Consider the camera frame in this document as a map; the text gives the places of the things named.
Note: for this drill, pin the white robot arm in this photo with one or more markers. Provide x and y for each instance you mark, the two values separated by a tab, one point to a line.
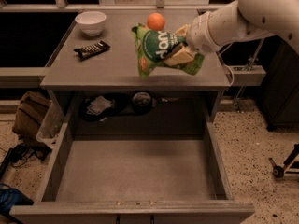
239	21

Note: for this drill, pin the dark chocolate bar wrapper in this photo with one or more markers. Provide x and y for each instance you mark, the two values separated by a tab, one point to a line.
92	50

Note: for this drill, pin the small black pot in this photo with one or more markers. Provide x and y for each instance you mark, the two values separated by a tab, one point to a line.
142	102

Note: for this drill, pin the grey cabinet counter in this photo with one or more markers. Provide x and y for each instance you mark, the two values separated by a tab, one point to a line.
116	69

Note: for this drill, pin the open grey top drawer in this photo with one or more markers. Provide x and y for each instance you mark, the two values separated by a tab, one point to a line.
161	168

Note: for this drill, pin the brown backpack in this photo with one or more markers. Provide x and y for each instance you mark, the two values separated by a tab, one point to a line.
30	114

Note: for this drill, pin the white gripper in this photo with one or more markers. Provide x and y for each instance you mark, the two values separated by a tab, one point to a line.
198	34

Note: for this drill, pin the clear plastic bin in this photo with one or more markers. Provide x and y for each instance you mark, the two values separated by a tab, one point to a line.
50	127

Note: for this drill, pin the black wheeled stand leg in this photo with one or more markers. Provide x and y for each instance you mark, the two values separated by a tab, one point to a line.
290	165

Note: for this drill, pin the green rice chip bag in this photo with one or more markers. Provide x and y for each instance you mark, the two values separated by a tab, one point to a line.
152	46

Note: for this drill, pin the black pan with papers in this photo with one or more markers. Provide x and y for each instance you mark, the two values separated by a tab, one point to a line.
102	106

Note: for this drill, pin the white ceramic bowl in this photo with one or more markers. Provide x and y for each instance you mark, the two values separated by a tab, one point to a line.
91	23

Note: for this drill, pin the metal tripod pole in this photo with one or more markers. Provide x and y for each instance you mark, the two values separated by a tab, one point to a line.
250	74

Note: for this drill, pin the orange fruit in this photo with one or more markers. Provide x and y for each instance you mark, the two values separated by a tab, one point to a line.
156	21

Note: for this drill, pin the blue bag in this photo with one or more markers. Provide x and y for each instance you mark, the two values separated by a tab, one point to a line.
10	196

